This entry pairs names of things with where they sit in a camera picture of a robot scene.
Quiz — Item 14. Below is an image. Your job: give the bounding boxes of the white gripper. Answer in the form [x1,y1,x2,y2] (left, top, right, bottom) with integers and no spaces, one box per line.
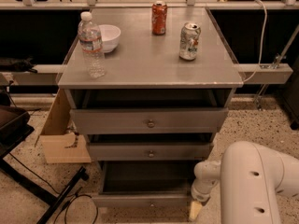
[189,161,221,221]

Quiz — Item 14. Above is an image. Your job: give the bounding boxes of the grey bottom drawer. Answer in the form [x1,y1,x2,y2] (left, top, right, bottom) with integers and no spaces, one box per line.
[93,161,197,207]

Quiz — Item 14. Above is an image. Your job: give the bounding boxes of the grey drawer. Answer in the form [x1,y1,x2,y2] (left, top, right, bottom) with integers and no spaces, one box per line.
[88,142,211,161]
[70,108,228,134]
[93,161,197,207]

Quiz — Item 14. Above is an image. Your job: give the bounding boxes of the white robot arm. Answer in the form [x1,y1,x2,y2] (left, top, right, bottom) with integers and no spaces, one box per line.
[190,141,299,224]

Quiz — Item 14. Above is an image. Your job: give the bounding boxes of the grey middle drawer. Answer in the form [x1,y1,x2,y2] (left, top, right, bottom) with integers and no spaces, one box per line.
[88,142,211,161]

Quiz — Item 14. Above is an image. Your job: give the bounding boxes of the grey top drawer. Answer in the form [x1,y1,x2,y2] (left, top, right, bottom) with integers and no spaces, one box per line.
[70,108,228,134]

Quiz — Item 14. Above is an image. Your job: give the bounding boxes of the grey drawer cabinet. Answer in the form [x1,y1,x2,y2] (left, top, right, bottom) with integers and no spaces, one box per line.
[59,7,242,196]

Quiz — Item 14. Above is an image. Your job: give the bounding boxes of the cardboard box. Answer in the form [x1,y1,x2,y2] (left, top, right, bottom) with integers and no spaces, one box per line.
[39,90,91,163]

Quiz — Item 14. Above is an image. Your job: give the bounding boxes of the silver soda can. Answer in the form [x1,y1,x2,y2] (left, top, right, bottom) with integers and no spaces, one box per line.
[179,22,201,61]

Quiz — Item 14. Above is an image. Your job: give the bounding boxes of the white bowl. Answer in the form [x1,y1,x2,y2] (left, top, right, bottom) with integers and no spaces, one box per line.
[100,24,121,53]

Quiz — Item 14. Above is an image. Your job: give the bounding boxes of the black stand base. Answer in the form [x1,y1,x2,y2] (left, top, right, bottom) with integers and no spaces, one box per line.
[0,159,90,224]

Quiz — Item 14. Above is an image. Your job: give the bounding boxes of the orange soda can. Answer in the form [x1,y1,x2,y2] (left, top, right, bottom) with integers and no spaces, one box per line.
[151,1,167,35]

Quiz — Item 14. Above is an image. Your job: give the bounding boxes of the black chair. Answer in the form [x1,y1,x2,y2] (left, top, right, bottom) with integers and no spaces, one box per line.
[0,105,35,159]

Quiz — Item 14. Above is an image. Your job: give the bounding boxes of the clear plastic water bottle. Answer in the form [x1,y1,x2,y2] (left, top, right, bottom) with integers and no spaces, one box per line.
[78,11,106,78]

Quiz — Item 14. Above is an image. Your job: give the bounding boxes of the black floor cable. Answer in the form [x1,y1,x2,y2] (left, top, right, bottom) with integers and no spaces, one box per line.
[8,152,99,224]

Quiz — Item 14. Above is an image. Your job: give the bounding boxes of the metal rail frame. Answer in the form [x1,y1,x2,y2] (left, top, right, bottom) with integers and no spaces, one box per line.
[0,3,292,90]

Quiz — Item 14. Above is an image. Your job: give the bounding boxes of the white hanging cable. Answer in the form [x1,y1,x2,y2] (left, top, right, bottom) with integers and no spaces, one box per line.
[242,0,269,84]

